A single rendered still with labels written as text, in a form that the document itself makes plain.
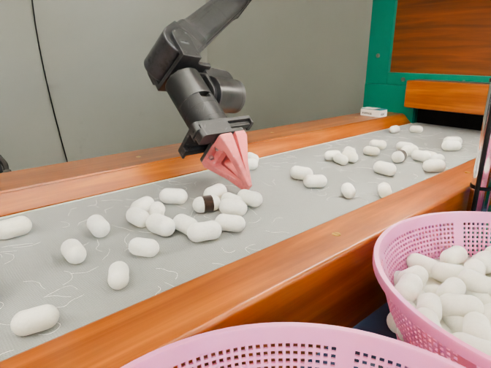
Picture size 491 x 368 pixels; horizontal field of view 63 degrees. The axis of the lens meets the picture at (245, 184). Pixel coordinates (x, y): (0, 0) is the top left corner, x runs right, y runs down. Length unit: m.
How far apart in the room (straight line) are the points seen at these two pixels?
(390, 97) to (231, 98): 0.69
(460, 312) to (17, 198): 0.50
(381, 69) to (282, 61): 1.40
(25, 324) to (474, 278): 0.36
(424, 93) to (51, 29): 1.99
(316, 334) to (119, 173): 0.43
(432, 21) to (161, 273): 1.01
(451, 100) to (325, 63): 1.38
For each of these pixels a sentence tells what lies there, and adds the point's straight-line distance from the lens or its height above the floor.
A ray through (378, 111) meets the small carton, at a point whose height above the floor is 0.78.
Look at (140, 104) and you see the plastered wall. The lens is 2.80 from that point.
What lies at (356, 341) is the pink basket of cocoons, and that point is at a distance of 0.27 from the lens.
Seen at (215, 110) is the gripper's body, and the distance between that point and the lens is 0.58.
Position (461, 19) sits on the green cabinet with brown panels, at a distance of 1.20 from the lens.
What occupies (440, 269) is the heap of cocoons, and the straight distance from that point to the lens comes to 0.42.
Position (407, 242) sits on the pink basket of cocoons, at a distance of 0.44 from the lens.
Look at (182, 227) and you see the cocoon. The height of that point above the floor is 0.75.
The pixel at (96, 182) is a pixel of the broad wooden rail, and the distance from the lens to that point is 0.61.
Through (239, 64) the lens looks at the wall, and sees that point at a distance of 2.87.
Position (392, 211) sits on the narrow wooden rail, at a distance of 0.47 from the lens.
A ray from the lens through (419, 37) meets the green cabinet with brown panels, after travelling 1.24.
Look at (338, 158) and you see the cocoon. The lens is 0.73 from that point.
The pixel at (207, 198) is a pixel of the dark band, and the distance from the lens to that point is 0.50.
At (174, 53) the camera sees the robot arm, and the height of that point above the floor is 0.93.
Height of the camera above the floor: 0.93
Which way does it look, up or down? 18 degrees down
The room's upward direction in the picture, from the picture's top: straight up
